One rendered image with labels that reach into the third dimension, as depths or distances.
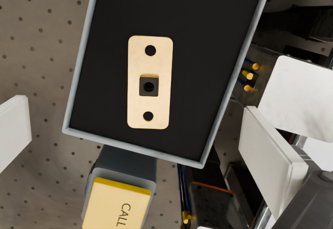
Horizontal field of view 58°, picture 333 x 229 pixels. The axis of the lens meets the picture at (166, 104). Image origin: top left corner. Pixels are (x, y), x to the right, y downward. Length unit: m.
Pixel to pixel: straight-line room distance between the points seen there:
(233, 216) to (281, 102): 0.24
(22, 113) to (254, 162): 0.13
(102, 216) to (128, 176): 0.05
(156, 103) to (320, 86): 0.18
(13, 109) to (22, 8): 0.62
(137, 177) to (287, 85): 0.19
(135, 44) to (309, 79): 0.19
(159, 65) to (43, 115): 0.59
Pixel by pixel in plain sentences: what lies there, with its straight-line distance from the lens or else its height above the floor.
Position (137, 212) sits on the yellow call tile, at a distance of 0.33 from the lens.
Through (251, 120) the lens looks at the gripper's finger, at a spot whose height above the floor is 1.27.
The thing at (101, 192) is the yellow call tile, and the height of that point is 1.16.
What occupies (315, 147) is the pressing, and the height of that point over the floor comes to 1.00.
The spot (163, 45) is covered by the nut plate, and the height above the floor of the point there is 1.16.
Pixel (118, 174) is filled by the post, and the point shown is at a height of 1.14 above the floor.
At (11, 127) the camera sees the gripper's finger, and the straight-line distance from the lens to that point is 0.18.
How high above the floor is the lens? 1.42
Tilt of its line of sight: 73 degrees down
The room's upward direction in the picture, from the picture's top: 177 degrees clockwise
